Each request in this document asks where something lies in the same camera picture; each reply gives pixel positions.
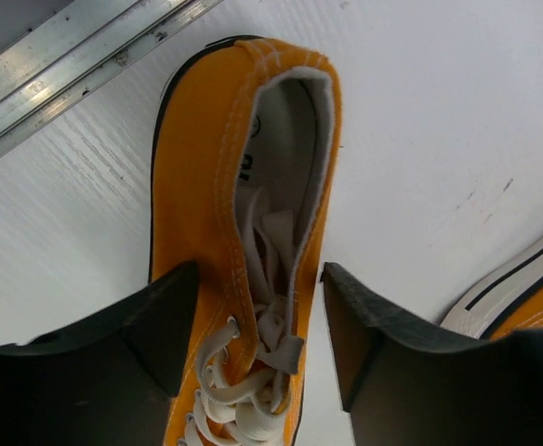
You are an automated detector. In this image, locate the aluminium mounting rail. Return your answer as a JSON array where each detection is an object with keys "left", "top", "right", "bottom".
[{"left": 0, "top": 0, "right": 217, "bottom": 158}]

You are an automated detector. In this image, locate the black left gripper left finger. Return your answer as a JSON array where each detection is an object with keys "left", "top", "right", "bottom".
[{"left": 0, "top": 262, "right": 199, "bottom": 445}]

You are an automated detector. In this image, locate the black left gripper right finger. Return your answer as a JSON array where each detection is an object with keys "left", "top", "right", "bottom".
[{"left": 321, "top": 263, "right": 543, "bottom": 445}]

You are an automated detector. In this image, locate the orange sneaker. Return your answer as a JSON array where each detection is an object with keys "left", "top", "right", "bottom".
[
  {"left": 149, "top": 35, "right": 341, "bottom": 445},
  {"left": 441, "top": 236, "right": 543, "bottom": 340}
]

